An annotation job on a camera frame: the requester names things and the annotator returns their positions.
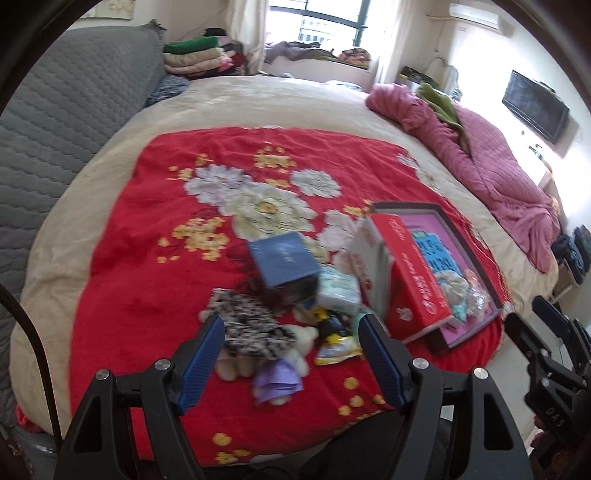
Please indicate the dark tray with pink lining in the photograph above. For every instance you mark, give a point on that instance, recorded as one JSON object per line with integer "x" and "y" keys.
{"x": 461, "y": 230}

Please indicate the dark box with yellow print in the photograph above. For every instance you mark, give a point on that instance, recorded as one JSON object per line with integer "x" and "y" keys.
{"x": 415, "y": 75}

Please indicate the yellow and black packet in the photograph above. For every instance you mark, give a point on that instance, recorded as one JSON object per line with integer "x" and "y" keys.
{"x": 337, "y": 350}

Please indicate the grey quilted headboard cover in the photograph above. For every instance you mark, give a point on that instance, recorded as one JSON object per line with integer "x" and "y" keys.
{"x": 69, "y": 115}

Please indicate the dark patterned pillow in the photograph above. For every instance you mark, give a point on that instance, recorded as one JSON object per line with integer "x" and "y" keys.
{"x": 168, "y": 87}

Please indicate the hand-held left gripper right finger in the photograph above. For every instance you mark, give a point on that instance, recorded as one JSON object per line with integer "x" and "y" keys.
{"x": 381, "y": 360}

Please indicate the dark clothes pile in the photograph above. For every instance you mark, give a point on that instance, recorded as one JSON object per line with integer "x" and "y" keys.
{"x": 572, "y": 251}

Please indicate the white air conditioner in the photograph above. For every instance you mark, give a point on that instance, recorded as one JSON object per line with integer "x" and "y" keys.
{"x": 475, "y": 14}

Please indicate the red and white tissue box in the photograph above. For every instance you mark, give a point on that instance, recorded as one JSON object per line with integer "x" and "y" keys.
{"x": 415, "y": 286}

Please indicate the pink quilt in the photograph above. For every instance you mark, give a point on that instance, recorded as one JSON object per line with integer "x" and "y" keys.
{"x": 498, "y": 175}

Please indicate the white floral scrunchie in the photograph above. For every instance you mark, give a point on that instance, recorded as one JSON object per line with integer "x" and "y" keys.
{"x": 451, "y": 287}

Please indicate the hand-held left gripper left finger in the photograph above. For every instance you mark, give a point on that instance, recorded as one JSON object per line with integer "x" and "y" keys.
{"x": 201, "y": 364}

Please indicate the green blanket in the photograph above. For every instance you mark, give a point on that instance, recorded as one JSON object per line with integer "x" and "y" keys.
{"x": 441, "y": 106}

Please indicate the dark teal box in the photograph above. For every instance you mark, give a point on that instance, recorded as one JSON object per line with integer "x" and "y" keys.
{"x": 281, "y": 263}

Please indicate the red floral blanket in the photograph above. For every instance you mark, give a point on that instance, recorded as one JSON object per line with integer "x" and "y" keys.
{"x": 138, "y": 300}

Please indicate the grey clothes pile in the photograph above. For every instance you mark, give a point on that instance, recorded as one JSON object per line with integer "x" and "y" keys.
{"x": 295, "y": 50}

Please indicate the stack of folded clothes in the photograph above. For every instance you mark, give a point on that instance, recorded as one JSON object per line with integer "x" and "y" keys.
{"x": 198, "y": 55}

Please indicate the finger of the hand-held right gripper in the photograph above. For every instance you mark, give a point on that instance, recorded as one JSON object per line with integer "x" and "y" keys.
{"x": 526, "y": 339}
{"x": 551, "y": 316}

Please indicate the colourful clothes pile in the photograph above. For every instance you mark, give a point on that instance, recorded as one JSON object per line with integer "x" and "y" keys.
{"x": 355, "y": 56}

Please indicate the white curtain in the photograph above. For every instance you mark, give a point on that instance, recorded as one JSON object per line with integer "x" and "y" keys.
{"x": 392, "y": 41}
{"x": 247, "y": 32}

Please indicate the grey round bin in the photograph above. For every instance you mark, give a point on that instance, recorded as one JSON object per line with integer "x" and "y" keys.
{"x": 27, "y": 461}

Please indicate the cream bed sheet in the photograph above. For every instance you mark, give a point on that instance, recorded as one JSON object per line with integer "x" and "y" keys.
{"x": 277, "y": 99}

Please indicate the white and green tissue pack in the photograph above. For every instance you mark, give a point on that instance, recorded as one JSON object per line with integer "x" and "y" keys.
{"x": 339, "y": 290}

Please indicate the window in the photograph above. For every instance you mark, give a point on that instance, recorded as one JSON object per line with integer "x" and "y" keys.
{"x": 323, "y": 23}

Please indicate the leopard print scrunchie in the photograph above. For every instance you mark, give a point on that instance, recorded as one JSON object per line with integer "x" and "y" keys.
{"x": 249, "y": 318}

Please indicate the black wall television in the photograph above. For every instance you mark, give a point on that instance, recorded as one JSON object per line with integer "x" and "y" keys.
{"x": 535, "y": 106}

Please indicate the floral wall painting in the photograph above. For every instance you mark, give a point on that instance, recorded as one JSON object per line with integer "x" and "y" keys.
{"x": 113, "y": 7}

